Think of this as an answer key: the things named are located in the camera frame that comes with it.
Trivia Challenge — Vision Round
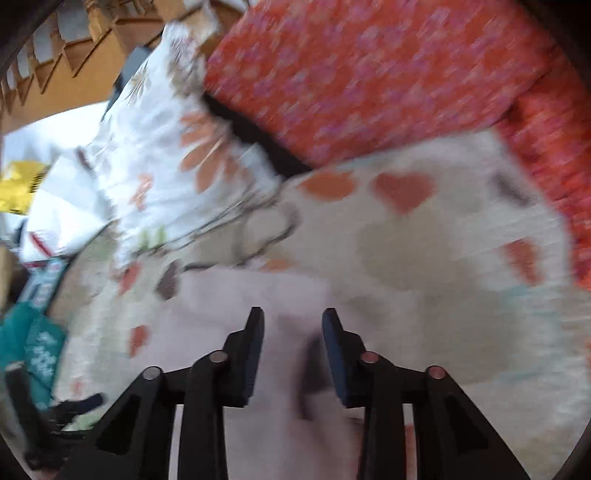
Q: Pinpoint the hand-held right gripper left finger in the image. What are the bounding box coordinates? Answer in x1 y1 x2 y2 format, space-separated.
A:
55 306 267 480

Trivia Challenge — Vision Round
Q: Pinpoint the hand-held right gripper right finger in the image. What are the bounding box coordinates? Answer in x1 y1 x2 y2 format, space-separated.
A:
321 308 532 480

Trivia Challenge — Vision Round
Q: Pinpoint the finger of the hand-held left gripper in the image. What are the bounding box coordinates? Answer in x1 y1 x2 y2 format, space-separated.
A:
45 392 107 418

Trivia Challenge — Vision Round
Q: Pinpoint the pink embroidered sweater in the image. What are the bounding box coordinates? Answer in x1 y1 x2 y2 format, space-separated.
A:
150 269 419 480

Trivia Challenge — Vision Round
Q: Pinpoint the green cardboard package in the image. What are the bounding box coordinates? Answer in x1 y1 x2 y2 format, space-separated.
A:
0 302 70 411

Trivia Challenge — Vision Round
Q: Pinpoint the light blue patterned box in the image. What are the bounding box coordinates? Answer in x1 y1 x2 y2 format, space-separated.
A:
21 258 68 309

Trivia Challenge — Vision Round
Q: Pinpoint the quilted heart-print bedspread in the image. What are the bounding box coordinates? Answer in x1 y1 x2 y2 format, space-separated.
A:
25 131 591 480

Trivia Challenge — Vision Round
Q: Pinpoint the white paper bag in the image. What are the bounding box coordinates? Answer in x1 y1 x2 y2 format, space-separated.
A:
18 185 112 268

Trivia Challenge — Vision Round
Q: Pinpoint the white floral pillow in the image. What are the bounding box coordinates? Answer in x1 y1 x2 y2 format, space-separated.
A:
23 23 282 273

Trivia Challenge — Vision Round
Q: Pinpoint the yellow bag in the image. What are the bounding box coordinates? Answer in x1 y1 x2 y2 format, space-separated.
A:
0 161 49 215

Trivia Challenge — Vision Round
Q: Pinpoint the orange floral blanket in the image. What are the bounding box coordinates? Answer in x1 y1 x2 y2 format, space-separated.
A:
203 0 591 291

